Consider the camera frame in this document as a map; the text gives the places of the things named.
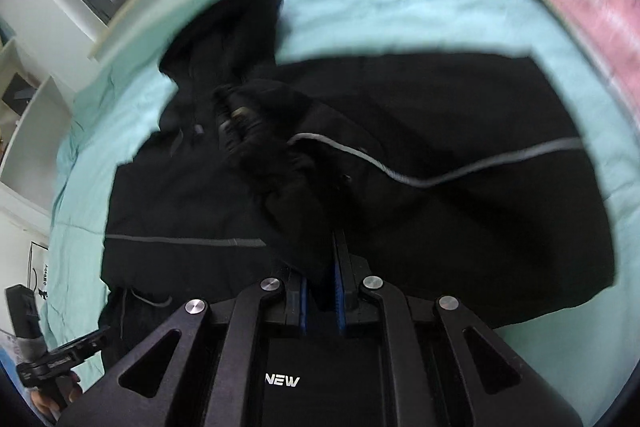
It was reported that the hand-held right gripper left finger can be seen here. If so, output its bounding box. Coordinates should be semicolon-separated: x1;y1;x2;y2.
60;264;309;427

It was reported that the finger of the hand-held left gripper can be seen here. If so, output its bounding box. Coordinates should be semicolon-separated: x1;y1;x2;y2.
47;326;112;370

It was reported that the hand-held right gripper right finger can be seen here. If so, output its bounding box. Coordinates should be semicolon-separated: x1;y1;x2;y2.
330;229;583;427

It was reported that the black hooded jacket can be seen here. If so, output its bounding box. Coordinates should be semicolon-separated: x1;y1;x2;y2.
97;0;618;368

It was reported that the person's left hand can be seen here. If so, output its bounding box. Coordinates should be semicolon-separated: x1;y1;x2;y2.
30;374;83;425

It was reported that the mint green bed sheet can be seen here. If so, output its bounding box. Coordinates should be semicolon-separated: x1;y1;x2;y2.
47;0;640;425

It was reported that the white wall poster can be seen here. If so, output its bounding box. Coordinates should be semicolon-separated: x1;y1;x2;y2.
27;241;51;303

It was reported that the white wall shelf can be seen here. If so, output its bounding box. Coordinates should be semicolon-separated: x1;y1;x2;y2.
0;22;76;192

